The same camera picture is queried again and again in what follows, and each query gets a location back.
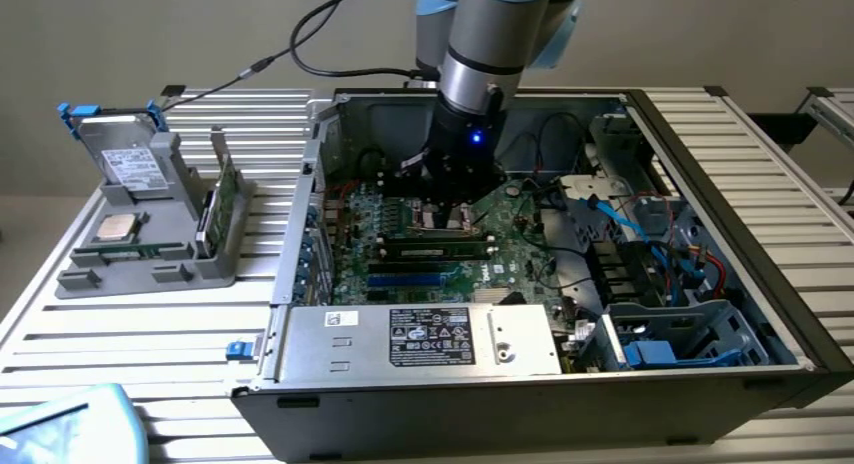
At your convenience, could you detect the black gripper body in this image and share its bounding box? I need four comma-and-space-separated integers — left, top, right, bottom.
418, 97, 509, 207

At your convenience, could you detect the RAM stick with white label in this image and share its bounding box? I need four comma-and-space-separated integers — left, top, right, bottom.
378, 233, 501, 261

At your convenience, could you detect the black RAM slot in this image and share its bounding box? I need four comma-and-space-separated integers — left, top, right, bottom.
368, 261, 469, 276

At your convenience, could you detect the blue RAM slot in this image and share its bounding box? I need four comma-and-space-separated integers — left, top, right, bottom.
366, 272, 469, 289

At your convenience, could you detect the green RAM stick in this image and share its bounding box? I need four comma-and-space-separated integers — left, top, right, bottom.
214, 152, 243, 246

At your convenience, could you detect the CPU socket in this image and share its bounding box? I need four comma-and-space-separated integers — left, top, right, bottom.
404, 201, 485, 234

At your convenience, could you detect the green motherboard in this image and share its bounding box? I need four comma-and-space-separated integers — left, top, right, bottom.
319, 177, 584, 306

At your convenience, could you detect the metal drive cage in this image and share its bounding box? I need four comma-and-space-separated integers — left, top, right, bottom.
557, 172, 634, 246

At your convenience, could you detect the silver power supply unit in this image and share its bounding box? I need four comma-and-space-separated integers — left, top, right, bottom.
274, 303, 564, 379

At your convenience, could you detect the blue case latch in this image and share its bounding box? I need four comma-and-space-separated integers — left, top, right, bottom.
225, 337, 259, 363

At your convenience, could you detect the open black PC case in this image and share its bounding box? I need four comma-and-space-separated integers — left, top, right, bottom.
230, 86, 854, 463

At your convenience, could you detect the grey parts rack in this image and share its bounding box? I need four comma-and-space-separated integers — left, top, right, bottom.
54, 127, 259, 300

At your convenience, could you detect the grey disk bay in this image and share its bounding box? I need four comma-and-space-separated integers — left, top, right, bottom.
598, 298, 771, 371

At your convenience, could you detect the silver CPU chip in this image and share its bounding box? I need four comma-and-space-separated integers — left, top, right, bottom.
95, 213, 147, 243

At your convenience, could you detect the metal slat side table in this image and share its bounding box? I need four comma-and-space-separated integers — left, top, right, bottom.
797, 86, 854, 151

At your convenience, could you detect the light blue plastic object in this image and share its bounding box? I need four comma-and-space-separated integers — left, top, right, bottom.
0, 382, 150, 464

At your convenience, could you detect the thin black wire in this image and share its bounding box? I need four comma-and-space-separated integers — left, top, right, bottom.
530, 112, 592, 176

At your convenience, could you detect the blue SATA wire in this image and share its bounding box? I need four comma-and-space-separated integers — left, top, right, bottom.
585, 195, 677, 306

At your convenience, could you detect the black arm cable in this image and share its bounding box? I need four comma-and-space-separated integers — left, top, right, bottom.
159, 0, 442, 111

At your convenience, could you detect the graphics card with metal bracket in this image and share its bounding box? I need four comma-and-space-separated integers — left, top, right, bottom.
194, 187, 219, 247

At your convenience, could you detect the red wire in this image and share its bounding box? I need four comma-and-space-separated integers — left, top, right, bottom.
693, 242, 730, 291

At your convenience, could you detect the hard disk with blue bracket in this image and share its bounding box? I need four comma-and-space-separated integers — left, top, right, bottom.
57, 101, 173, 193

